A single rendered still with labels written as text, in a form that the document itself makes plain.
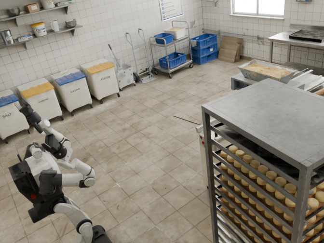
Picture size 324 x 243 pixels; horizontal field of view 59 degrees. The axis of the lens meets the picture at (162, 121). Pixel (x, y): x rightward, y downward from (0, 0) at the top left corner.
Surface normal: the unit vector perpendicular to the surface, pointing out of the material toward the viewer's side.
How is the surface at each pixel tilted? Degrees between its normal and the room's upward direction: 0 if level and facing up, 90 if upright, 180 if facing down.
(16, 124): 93
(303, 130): 0
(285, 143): 0
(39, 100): 92
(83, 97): 93
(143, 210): 0
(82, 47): 90
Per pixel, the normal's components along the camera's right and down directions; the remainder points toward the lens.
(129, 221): -0.15, -0.85
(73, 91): 0.57, 0.37
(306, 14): -0.80, 0.40
